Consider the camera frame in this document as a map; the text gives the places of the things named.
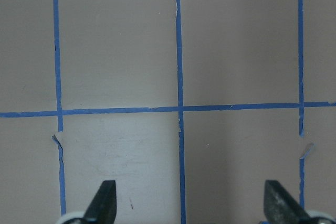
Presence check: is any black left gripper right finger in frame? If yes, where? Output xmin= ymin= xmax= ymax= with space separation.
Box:
xmin=263 ymin=180 xmax=310 ymax=224

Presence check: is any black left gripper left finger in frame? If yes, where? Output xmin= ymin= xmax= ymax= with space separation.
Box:
xmin=83 ymin=180 xmax=117 ymax=224

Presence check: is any brown paper table cover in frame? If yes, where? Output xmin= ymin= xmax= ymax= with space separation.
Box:
xmin=1 ymin=0 xmax=335 ymax=223

